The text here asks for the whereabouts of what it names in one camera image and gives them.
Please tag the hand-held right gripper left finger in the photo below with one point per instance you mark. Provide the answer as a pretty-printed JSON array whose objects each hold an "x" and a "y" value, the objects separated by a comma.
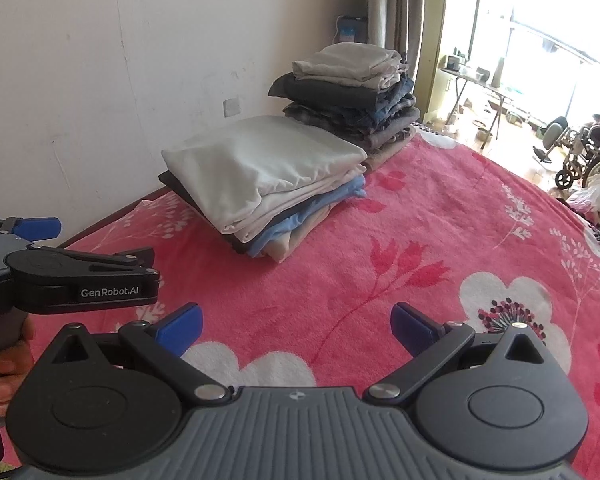
[{"x": 182, "y": 327}]

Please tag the white plastic bag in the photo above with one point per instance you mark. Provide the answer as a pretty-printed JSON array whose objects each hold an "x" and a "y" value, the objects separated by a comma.
[{"x": 592, "y": 195}]

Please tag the beige folded garment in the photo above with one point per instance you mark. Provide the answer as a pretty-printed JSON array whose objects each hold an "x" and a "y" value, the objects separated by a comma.
[{"x": 295, "y": 242}]

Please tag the light blue folded garment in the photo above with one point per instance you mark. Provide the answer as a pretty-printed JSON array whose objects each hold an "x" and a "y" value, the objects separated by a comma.
[{"x": 300, "y": 215}]

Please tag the grey brown curtain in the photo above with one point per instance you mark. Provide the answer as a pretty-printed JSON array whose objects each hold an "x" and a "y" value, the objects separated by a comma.
[{"x": 395, "y": 10}]

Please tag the pink floral blanket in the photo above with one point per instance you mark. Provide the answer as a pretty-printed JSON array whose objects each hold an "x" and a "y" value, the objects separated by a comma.
[{"x": 380, "y": 260}]

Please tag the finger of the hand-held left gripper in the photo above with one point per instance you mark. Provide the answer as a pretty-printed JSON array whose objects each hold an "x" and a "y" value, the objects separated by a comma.
[
  {"x": 110, "y": 259},
  {"x": 40, "y": 227}
]

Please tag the white wall socket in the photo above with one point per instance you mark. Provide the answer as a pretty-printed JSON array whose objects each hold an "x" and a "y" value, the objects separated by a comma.
[{"x": 232, "y": 107}]

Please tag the blue wall device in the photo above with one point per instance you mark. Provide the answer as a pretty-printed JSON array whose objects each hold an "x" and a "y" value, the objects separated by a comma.
[{"x": 352, "y": 30}]

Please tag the person's left hand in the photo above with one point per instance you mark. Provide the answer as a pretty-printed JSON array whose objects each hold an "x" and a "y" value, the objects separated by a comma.
[{"x": 15, "y": 365}]

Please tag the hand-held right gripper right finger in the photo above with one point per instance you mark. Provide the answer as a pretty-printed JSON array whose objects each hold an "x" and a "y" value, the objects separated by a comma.
[{"x": 410, "y": 327}]

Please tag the tall stack of folded clothes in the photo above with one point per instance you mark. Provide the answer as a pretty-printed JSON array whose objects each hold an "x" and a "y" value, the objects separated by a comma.
[{"x": 345, "y": 95}]

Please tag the white long-sleeved top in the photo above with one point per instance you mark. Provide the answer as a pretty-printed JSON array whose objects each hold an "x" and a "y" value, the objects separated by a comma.
[{"x": 260, "y": 170}]

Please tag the grey box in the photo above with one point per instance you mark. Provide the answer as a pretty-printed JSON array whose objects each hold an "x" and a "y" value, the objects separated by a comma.
[{"x": 452, "y": 62}]

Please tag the small round bowl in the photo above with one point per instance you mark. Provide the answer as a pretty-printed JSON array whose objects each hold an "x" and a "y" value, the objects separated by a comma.
[{"x": 480, "y": 134}]

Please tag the folding table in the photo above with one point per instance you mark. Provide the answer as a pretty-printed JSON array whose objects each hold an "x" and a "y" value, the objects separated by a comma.
[{"x": 475, "y": 80}]

